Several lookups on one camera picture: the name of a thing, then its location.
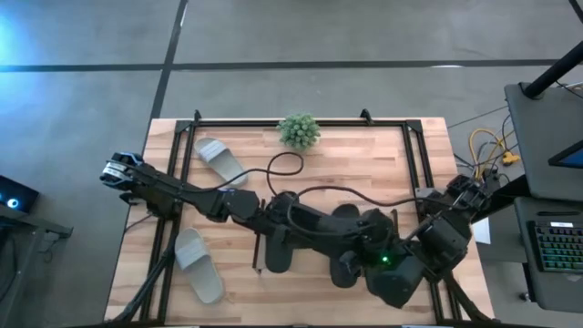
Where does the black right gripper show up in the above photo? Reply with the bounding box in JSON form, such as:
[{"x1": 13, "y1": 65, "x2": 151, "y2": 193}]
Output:
[{"x1": 341, "y1": 207, "x2": 398, "y2": 266}]

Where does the black monitor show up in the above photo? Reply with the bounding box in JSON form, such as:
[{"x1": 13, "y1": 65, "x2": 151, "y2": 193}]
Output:
[{"x1": 547, "y1": 138, "x2": 583, "y2": 170}]

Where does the green plant in white pot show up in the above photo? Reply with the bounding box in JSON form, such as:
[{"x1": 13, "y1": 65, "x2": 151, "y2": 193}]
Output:
[{"x1": 276, "y1": 112, "x2": 322, "y2": 152}]

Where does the grey desk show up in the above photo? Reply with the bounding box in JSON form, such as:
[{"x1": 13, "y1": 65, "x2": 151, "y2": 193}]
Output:
[{"x1": 503, "y1": 81, "x2": 583, "y2": 315}]

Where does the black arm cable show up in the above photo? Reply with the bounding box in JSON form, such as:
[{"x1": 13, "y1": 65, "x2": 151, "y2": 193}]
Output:
[
  {"x1": 179, "y1": 151, "x2": 305, "y2": 201},
  {"x1": 291, "y1": 184, "x2": 452, "y2": 209}
]

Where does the backlit black keyboard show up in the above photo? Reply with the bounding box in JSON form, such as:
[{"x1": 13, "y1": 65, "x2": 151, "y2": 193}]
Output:
[{"x1": 527, "y1": 220, "x2": 583, "y2": 274}]

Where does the black diagonal beam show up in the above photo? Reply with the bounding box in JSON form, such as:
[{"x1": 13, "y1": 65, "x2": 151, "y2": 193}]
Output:
[{"x1": 468, "y1": 175, "x2": 532, "y2": 224}]

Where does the black device with blue light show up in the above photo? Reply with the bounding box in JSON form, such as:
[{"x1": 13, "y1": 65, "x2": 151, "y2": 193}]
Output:
[{"x1": 0, "y1": 175, "x2": 40, "y2": 214}]

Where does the yellow cable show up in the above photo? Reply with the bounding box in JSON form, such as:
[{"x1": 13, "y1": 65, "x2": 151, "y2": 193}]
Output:
[{"x1": 468, "y1": 128, "x2": 521, "y2": 184}]

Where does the white paper sheet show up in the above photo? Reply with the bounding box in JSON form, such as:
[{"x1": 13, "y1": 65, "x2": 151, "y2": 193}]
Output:
[{"x1": 471, "y1": 216, "x2": 492, "y2": 246}]

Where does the grey rubber slide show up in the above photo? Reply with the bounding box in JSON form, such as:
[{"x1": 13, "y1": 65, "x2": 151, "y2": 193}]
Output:
[
  {"x1": 174, "y1": 227, "x2": 225, "y2": 305},
  {"x1": 193, "y1": 137, "x2": 250, "y2": 189}
]

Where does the wooden shelf with black legs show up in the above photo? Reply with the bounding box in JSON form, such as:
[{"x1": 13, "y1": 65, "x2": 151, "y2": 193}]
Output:
[{"x1": 251, "y1": 199, "x2": 402, "y2": 279}]

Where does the black rubber slide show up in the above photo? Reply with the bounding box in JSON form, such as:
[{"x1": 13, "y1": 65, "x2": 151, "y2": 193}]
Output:
[
  {"x1": 330, "y1": 203, "x2": 362, "y2": 290},
  {"x1": 264, "y1": 224, "x2": 293, "y2": 275}
]

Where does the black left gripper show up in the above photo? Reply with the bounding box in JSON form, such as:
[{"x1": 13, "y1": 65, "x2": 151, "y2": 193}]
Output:
[{"x1": 261, "y1": 190, "x2": 330, "y2": 243}]

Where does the black pole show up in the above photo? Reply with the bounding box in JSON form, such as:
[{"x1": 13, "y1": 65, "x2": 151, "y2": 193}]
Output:
[{"x1": 521, "y1": 40, "x2": 583, "y2": 99}]

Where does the thin black floor cable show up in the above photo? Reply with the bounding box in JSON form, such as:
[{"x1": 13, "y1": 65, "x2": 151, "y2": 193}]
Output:
[{"x1": 448, "y1": 106, "x2": 509, "y2": 129}]

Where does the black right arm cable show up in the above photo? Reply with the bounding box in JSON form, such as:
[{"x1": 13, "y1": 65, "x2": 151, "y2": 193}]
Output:
[{"x1": 291, "y1": 184, "x2": 452, "y2": 209}]

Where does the grey side table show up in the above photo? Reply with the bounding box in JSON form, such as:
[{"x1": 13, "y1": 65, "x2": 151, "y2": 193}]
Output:
[{"x1": 0, "y1": 204, "x2": 74, "y2": 328}]

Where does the black aluminium table frame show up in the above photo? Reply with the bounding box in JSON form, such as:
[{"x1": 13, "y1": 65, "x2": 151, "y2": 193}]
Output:
[{"x1": 108, "y1": 108, "x2": 496, "y2": 327}]

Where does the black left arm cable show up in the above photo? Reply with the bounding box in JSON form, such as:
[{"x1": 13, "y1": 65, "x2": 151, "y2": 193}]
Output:
[{"x1": 179, "y1": 151, "x2": 305, "y2": 201}]

